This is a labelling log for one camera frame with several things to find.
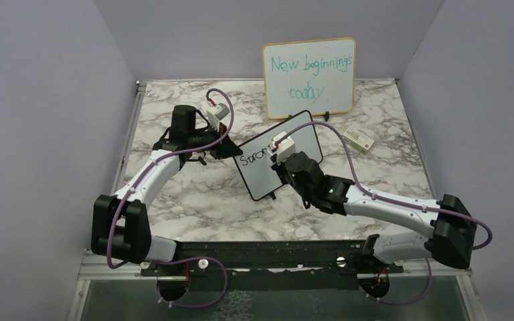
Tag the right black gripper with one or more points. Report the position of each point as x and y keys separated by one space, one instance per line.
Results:
x=279 y=168

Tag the black aluminium base frame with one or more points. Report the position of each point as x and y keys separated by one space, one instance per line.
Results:
x=273 y=280

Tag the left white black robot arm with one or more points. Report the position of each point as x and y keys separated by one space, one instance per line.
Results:
x=120 y=224

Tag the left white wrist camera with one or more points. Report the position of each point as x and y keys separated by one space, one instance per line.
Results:
x=216 y=113

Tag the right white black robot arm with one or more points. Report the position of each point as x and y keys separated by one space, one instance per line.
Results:
x=437 y=229

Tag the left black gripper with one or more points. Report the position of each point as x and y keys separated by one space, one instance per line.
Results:
x=226 y=149

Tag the black framed whiteboard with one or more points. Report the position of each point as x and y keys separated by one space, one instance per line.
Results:
x=254 y=162

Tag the yellow framed whiteboard with writing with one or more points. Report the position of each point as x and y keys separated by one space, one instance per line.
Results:
x=314 y=75

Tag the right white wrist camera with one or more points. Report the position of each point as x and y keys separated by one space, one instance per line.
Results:
x=282 y=148

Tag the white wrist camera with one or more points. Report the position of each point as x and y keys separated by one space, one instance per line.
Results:
x=282 y=148
x=216 y=113

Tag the white green eraser box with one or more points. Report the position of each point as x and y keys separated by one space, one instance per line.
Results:
x=358 y=140

